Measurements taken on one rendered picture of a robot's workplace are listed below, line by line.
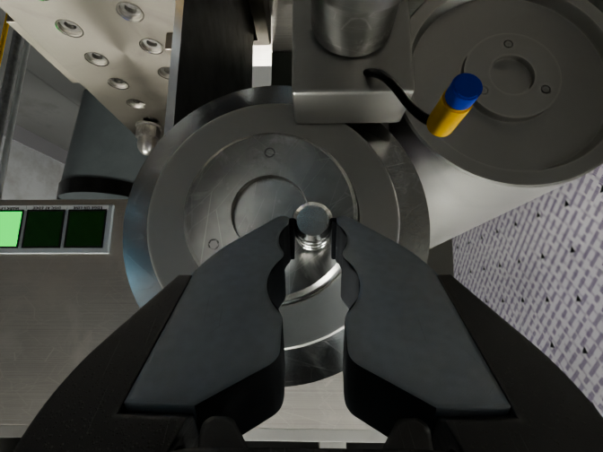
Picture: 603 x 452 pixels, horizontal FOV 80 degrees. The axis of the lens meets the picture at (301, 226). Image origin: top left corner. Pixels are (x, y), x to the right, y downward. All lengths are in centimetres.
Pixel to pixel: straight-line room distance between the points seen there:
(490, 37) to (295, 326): 18
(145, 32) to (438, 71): 30
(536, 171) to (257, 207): 13
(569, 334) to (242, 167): 22
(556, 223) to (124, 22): 40
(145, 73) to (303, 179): 35
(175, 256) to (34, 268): 47
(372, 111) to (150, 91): 38
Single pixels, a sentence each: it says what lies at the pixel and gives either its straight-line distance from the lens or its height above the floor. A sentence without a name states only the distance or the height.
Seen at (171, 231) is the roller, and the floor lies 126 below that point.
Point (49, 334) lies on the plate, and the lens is 61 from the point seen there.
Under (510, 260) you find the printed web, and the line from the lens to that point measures 34.
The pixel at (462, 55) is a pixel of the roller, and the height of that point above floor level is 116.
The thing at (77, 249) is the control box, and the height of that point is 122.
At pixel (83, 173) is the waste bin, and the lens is 236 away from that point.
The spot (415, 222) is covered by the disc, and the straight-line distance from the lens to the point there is 18.
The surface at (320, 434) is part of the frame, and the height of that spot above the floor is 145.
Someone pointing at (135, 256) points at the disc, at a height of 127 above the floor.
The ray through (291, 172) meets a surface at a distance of 16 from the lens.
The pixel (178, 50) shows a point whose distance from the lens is 24.
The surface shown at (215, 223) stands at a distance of 16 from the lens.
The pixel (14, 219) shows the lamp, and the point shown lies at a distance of 65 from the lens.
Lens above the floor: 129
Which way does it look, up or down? 12 degrees down
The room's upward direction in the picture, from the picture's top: 180 degrees counter-clockwise
